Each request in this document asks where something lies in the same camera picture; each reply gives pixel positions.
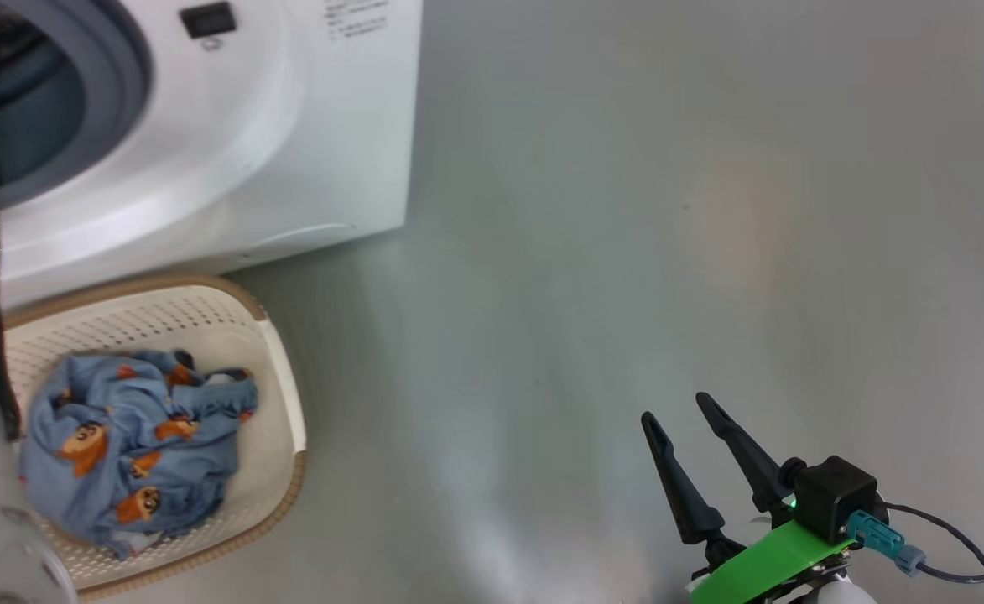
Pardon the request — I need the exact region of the teal camera cable connector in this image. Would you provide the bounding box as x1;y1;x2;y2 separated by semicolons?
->
846;510;927;576

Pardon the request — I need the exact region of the cream perforated laundry basket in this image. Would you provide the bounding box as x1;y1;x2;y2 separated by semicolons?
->
1;274;308;601

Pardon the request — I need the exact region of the grey rubber door gasket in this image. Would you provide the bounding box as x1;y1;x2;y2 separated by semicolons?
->
0;0;154;211

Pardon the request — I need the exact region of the round white filter cover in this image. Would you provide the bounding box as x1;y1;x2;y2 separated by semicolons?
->
248;221;358;254

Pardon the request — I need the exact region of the white front-load washing machine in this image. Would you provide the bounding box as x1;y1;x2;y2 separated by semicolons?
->
0;0;424;311

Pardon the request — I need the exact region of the blue bear print garment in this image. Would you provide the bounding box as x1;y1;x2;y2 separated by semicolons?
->
20;348;259;560

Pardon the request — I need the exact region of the black door latch socket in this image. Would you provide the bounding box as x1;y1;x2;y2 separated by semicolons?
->
180;2;237;39

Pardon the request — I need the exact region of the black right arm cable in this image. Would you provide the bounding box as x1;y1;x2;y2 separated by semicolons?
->
882;502;984;604

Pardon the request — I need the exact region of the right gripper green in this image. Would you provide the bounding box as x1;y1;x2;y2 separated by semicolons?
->
641;392;857;604

